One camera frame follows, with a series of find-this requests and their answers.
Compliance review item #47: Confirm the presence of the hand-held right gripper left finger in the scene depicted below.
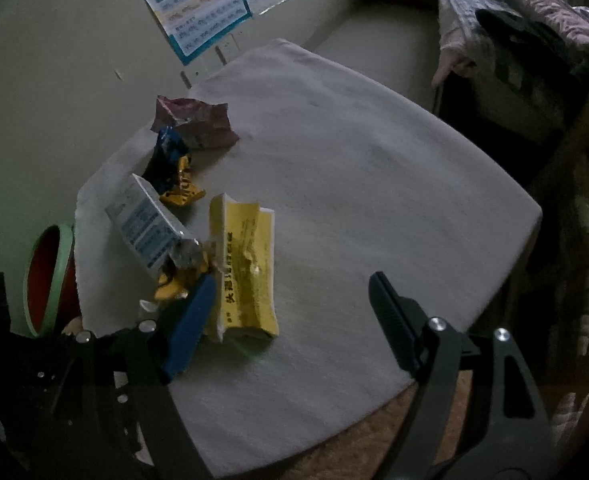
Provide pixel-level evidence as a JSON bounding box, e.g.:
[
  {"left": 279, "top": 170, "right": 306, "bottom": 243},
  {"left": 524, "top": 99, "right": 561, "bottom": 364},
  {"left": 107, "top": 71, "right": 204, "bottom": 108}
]
[{"left": 67, "top": 274, "right": 218, "bottom": 480}]

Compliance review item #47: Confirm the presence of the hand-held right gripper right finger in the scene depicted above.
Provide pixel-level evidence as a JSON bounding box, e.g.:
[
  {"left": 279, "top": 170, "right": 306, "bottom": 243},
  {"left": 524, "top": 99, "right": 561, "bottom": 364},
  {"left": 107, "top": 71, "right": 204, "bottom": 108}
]
[{"left": 369, "top": 271, "right": 560, "bottom": 480}]

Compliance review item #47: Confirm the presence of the yellow silver wrapper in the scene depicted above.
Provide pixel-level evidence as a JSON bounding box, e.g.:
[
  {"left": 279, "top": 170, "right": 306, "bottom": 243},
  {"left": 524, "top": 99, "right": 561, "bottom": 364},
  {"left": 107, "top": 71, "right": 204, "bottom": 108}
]
[{"left": 153, "top": 239, "right": 212, "bottom": 302}]

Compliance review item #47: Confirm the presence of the white blue carton box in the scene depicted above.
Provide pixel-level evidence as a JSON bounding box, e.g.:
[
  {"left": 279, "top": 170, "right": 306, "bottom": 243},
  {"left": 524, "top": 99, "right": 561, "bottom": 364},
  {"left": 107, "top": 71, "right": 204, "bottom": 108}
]
[{"left": 105, "top": 173, "right": 198, "bottom": 276}]

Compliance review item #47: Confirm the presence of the green rimmed red bin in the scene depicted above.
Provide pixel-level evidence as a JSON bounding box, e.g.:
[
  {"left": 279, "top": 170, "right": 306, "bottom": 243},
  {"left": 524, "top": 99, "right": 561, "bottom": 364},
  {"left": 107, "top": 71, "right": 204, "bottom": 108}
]
[{"left": 23, "top": 223, "right": 82, "bottom": 338}]

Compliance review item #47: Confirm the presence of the dark blue yellow wrapper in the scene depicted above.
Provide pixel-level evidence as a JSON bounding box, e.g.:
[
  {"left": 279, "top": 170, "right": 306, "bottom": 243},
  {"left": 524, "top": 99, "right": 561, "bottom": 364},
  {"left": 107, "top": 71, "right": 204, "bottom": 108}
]
[{"left": 142, "top": 127, "right": 208, "bottom": 208}]

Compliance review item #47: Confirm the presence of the pink wrapper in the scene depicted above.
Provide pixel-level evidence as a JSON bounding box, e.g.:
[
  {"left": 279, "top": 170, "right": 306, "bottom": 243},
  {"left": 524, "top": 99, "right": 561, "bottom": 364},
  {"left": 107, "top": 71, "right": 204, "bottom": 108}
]
[{"left": 150, "top": 95, "right": 239, "bottom": 150}]

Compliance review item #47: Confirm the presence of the brown patterned cloth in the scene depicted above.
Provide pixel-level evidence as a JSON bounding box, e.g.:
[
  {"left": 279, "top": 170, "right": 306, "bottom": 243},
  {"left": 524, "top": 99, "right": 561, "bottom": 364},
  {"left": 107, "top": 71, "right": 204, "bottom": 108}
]
[{"left": 214, "top": 370, "right": 480, "bottom": 480}]

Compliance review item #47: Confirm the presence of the white tablecloth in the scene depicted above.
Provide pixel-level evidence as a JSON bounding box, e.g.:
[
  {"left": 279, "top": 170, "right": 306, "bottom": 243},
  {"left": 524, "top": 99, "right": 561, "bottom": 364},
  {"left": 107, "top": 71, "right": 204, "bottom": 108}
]
[{"left": 74, "top": 37, "right": 543, "bottom": 478}]

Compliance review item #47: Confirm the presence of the dark cloth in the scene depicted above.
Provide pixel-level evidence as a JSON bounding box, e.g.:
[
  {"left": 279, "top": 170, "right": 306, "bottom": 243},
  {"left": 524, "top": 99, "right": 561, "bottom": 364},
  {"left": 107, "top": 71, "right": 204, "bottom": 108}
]
[{"left": 477, "top": 7, "right": 589, "bottom": 111}]

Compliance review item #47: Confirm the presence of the pink quilt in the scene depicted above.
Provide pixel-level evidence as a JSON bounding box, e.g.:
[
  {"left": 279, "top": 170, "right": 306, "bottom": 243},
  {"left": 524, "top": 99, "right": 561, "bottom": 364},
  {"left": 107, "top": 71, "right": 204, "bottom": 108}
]
[{"left": 512, "top": 0, "right": 589, "bottom": 56}]

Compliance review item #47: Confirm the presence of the blue chart wall poster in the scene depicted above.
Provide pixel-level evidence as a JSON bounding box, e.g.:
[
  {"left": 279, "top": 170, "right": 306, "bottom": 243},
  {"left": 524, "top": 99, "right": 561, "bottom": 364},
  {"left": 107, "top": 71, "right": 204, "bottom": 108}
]
[{"left": 124, "top": 0, "right": 252, "bottom": 67}]

